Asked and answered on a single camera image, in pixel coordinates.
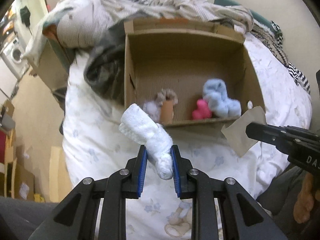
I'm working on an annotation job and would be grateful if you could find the flat cardboard sheet on floor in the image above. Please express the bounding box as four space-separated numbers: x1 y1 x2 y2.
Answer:
49 146 72 203

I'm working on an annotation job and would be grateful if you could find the clear plastic bag with label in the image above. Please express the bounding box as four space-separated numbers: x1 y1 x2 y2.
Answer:
142 101 161 123

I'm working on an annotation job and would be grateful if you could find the camouflage jacket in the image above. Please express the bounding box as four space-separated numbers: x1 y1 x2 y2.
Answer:
84 22 126 105

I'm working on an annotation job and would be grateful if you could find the brown cardboard box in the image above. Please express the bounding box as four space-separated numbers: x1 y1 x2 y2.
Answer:
124 18 265 127

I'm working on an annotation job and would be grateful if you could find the light blue fluffy sock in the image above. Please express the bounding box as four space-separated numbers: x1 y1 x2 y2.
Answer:
202 79 241 118

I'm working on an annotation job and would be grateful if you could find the striped beige duvet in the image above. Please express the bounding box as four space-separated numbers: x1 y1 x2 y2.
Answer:
23 0 254 66

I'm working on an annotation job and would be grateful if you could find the black white patterned blanket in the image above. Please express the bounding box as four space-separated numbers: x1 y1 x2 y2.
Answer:
251 22 311 94

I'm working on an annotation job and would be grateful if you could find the orange cylindrical roll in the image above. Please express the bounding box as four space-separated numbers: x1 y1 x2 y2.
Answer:
160 100 174 125

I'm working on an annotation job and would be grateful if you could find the teal green pillow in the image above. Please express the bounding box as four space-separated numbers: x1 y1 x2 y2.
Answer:
214 0 283 38

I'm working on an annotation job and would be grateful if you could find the white washing machine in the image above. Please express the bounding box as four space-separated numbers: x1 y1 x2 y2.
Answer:
1 37 29 80

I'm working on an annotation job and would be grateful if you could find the black hanging garment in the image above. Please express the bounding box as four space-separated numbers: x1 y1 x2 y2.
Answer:
20 6 31 28

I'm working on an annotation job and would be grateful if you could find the cardboard box with label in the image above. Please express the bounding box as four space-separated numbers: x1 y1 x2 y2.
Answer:
11 158 35 201

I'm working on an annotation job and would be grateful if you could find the white fluffy sock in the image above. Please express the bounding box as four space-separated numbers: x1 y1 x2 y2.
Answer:
119 103 173 180

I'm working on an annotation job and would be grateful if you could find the yellow egg tray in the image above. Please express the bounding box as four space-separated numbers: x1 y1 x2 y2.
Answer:
34 193 46 203

